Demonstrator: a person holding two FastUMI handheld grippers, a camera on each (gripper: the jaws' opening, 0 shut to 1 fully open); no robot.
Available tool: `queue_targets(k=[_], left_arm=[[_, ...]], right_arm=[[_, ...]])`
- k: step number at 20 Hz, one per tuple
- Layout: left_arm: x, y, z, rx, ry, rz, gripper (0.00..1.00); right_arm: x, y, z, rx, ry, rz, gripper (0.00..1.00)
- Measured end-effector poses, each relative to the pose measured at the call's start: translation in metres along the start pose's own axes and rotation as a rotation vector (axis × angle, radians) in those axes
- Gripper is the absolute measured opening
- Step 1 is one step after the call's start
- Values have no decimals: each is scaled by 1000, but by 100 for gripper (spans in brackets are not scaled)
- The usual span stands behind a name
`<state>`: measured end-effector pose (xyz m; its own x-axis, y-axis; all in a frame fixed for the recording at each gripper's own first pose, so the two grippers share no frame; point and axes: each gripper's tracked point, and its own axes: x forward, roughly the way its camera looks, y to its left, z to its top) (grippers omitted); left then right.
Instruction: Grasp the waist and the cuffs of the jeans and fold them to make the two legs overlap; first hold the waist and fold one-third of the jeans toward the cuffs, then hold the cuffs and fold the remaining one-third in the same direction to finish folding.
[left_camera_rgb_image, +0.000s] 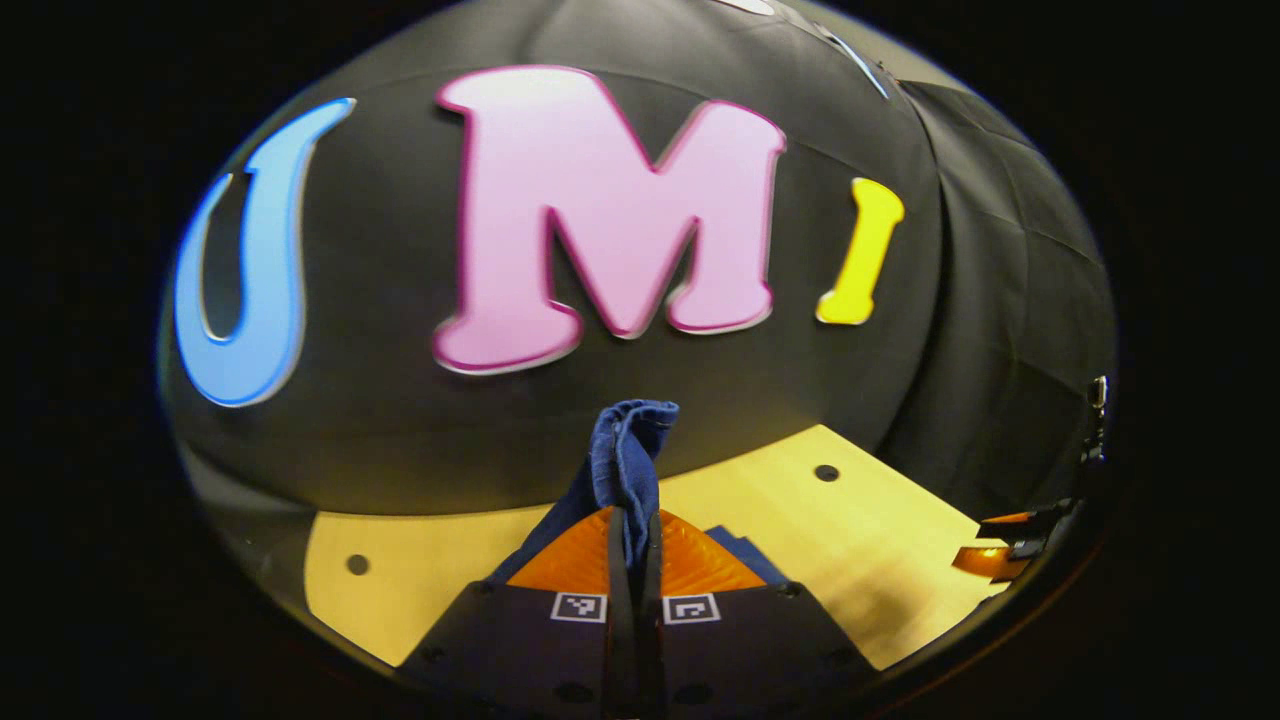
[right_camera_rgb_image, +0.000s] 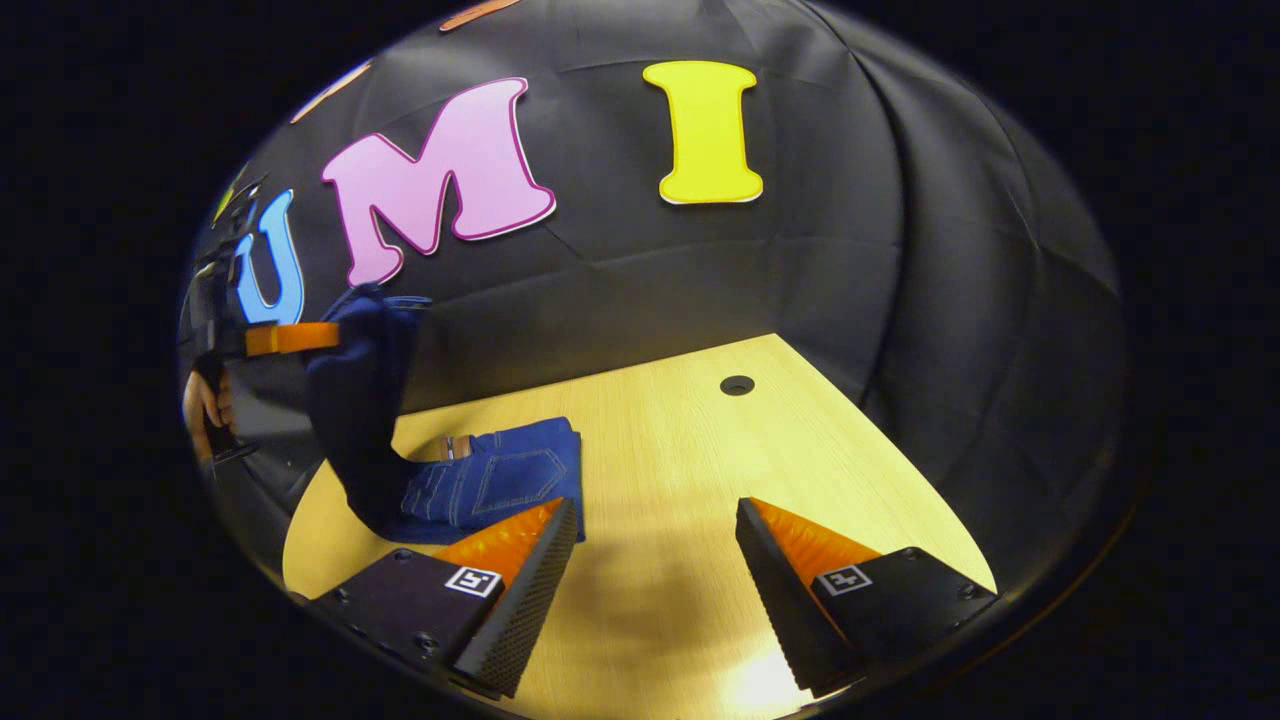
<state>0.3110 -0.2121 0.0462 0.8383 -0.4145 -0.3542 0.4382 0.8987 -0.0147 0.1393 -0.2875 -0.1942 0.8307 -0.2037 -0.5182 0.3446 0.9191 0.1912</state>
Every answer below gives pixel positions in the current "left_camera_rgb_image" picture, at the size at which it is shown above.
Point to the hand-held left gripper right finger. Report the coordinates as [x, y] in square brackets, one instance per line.
[652, 620]

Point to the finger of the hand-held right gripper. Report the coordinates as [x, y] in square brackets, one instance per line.
[985, 560]
[1035, 528]

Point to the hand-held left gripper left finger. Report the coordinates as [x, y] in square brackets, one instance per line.
[618, 620]

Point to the blue denim jeans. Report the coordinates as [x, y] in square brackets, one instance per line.
[625, 450]

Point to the black backdrop cloth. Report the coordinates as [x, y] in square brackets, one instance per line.
[400, 420]

